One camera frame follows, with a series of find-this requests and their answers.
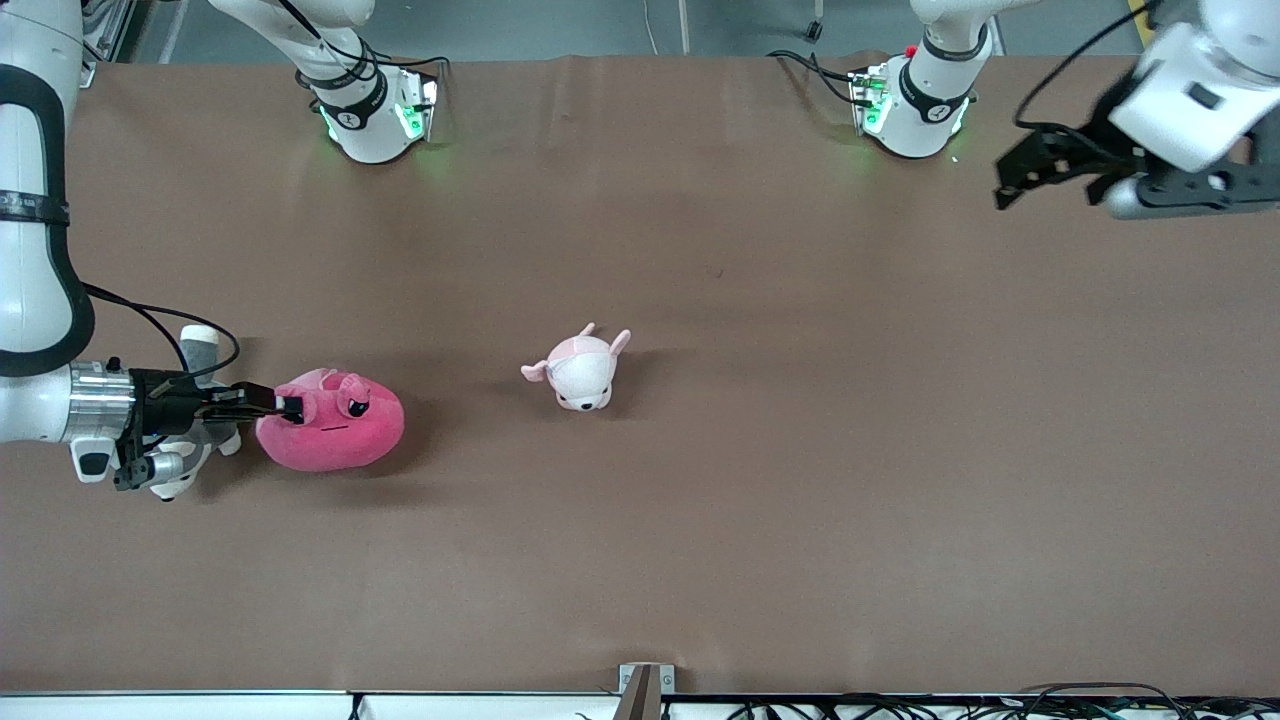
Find bright pink round plush toy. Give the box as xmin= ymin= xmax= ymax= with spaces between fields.
xmin=255 ymin=368 xmax=406 ymax=473

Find green-lit base control box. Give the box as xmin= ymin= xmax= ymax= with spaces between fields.
xmin=395 ymin=72 xmax=440 ymax=142
xmin=849 ymin=64 xmax=891 ymax=137

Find pale pink plush dog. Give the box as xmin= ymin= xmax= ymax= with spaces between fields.
xmin=520 ymin=322 xmax=633 ymax=413

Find table cover sheet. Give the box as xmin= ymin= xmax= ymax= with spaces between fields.
xmin=0 ymin=50 xmax=1280 ymax=697

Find black left arm wrist cable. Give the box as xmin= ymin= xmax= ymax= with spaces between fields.
xmin=1013 ymin=0 xmax=1166 ymax=131

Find black arm wrist cable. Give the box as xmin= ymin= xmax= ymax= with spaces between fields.
xmin=82 ymin=283 xmax=242 ymax=383
xmin=1013 ymin=0 xmax=1166 ymax=131

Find black right arm wrist cable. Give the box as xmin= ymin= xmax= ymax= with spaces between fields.
xmin=82 ymin=283 xmax=242 ymax=383

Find black left arm base cable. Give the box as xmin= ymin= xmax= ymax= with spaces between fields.
xmin=767 ymin=48 xmax=873 ymax=107

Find white table edge rail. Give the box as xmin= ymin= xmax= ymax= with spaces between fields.
xmin=0 ymin=689 xmax=1280 ymax=720

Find grey metal edge bracket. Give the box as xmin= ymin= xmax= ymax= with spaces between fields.
xmin=618 ymin=662 xmax=676 ymax=720

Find black cable bundle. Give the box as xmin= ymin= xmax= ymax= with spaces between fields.
xmin=720 ymin=683 xmax=1280 ymax=720

